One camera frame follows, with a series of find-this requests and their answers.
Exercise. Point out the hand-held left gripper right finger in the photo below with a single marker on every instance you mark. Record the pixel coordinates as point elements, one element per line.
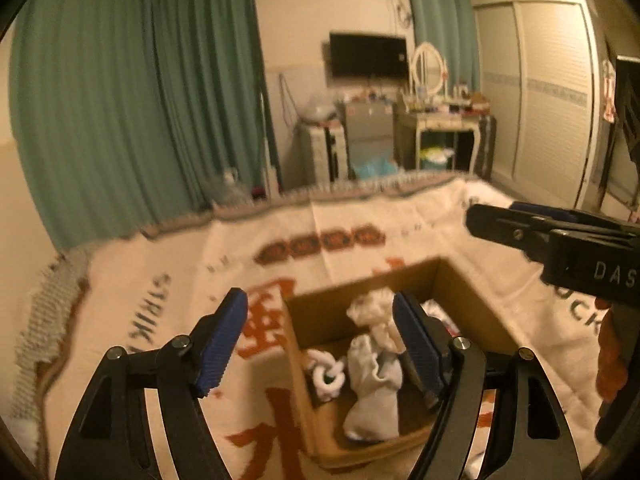
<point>416,345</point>

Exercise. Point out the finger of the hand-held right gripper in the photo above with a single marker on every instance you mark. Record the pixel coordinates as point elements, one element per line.
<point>505,232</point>
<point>542,211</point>

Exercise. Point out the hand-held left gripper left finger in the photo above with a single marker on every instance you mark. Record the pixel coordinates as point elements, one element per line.
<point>222,342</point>

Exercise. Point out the long white sock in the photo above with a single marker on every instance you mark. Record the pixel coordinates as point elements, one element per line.
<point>372,390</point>

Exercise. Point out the brown cardboard box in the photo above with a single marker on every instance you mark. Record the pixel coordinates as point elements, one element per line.
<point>325,325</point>

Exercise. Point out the person's right hand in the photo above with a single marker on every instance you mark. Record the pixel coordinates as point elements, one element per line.
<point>611,355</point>

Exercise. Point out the white cloth with red print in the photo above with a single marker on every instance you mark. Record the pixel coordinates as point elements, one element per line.
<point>442,317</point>

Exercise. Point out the white knotted sock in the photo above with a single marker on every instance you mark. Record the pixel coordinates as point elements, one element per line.
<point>327,372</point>

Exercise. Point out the printed white blanket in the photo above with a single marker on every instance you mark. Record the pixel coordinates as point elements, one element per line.
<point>150,280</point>

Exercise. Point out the white sliding wardrobe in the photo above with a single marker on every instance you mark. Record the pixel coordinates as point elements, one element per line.
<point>545,100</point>

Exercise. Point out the white dressing table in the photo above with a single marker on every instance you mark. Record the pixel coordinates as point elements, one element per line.
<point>442,120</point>

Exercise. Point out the hanging patterned cloth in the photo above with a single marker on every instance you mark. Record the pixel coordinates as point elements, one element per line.
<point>609,92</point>

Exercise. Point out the blue plastic bag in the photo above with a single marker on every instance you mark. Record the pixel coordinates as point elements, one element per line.
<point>375,167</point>

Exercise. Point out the clear water jug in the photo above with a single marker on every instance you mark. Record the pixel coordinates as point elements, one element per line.
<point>230,190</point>

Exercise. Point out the grey mini fridge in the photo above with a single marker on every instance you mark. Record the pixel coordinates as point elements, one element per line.
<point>369,130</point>

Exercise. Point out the white oval vanity mirror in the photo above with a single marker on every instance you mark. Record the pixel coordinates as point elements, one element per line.
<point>429,67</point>

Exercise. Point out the white upright pole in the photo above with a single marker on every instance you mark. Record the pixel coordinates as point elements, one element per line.
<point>268,150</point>

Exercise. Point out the white low cabinet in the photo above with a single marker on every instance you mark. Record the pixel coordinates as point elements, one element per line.
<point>320,152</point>

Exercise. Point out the narrow teal curtain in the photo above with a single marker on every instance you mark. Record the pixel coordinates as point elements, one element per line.
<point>440,15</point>

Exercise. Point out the clear plastic bag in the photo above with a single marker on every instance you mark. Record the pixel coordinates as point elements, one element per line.
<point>317,109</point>

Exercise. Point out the wide teal curtain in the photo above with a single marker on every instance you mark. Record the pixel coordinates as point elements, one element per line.
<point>90,110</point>

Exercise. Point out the black wall television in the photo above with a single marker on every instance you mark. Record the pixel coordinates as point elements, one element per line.
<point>367,56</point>

